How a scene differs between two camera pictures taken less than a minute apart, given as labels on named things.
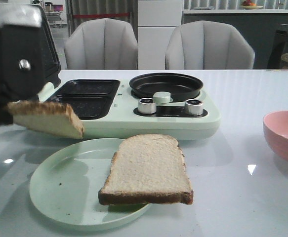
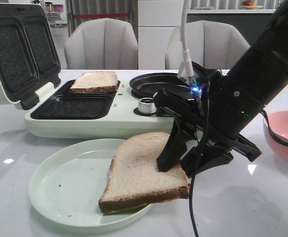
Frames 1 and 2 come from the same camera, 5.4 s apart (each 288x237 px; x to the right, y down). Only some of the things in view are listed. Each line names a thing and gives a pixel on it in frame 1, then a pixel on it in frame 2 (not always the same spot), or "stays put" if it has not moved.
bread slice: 56,118 → 96,82
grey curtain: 84,7 stays put
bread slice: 147,169 stays put
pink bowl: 279,127 stays put
